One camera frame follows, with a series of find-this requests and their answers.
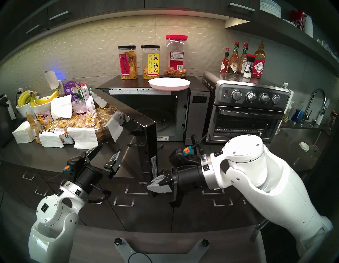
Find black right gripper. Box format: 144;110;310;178
146;164;206;208

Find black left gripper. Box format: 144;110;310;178
75;144;122;190

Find black microwave body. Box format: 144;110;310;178
96;75;211;146

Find white round plate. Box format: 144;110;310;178
148;77;191;92

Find dark upper cabinet door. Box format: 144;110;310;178
0;0;48;59
145;0;260;21
47;0;145;29

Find large white paper napkin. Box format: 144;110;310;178
67;127;100;150

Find dark lower cabinet run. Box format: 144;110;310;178
0;159;305;234

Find white box French flag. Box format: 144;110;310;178
60;133;75;145

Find yellow wrapped cake packs pile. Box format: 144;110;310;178
44;110;102;138

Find small white paper napkin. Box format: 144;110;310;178
39;130;65;148

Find draped white paper napkin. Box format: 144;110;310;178
50;95;72;120

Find green red tea packets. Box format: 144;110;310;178
77;83;94;102

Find pink Korean snack pack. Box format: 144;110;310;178
34;111;53;125

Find brown paper snack bag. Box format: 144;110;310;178
26;112;43;144

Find purple biscotti bag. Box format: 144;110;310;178
63;81;81;102

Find white fruit bowl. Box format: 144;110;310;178
15;102;33;117
31;95;55;115

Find ripe yellow banana bunch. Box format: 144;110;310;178
30;90;59;106

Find white napkin stack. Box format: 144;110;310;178
12;121;35;144

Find snack jar red label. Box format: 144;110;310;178
118;45;138;80

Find greenish yellow banana bunch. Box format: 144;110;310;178
17;90;32;107

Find grey metal bar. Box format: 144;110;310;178
250;220;268;242

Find snack jar yellow label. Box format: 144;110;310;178
141;45;160;80

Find stainless steel toaster oven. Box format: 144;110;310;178
202;71;291;143

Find clear jar red lid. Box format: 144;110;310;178
164;35;188;78

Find small red hot sauce bottle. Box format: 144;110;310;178
220;48;230;74

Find steel sink basin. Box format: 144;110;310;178
281;129;326;170

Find brown sauce bottle green cap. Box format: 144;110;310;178
227;42;240;75

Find spice shaker red black cap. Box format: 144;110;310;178
243;54;256;79

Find pale sauce bottle green cap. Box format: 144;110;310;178
238;43;249;76

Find large orange hot sauce bottle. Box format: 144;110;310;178
251;40;266;79

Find chrome kitchen faucet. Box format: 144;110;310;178
301;89;327;126

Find brown container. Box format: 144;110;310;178
328;110;338;130

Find stack of white plates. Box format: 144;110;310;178
260;0;282;18

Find stack of red cups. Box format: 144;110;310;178
290;10;305;31

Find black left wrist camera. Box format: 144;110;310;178
63;156;85;175

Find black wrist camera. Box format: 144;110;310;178
169;145;202;167
63;156;85;175

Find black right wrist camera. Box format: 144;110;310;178
169;145;202;167

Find black looped wrist cable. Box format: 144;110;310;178
86;184;111;204

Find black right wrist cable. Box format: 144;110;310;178
191;134;212;161

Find thin black camera cable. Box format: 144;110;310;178
47;171;65;181

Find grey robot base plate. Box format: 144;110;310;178
114;237;209;263

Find white plug-in wall device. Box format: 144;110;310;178
44;71;60;90

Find dark open wall shelf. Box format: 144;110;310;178
225;16;339;69

